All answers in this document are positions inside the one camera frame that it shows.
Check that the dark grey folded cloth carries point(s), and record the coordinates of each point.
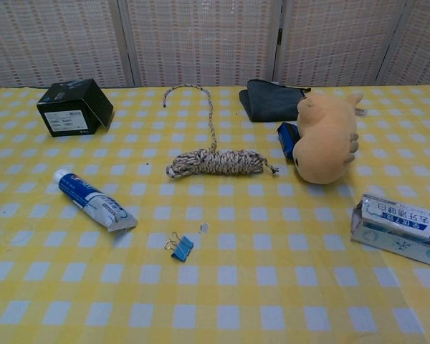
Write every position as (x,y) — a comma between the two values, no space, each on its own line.
(268,102)

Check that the black cardboard box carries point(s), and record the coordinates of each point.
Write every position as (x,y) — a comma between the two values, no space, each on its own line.
(68,114)

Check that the blue white toothpaste carton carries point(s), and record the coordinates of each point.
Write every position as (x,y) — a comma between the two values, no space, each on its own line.
(397,229)

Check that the woven folding screen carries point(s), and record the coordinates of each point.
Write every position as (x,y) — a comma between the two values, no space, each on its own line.
(200,43)

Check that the blue object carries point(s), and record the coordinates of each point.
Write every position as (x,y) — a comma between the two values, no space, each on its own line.
(286,141)

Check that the small white paper scrap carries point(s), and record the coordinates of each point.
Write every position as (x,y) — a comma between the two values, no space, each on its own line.
(204,228)

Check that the orange plush toy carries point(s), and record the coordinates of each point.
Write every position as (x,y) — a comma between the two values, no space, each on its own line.
(326,143)

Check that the blue binder clip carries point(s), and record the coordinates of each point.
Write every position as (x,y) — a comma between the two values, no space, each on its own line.
(182,249)

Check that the blue white toothpaste tube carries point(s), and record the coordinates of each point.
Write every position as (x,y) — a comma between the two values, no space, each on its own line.
(89,199)

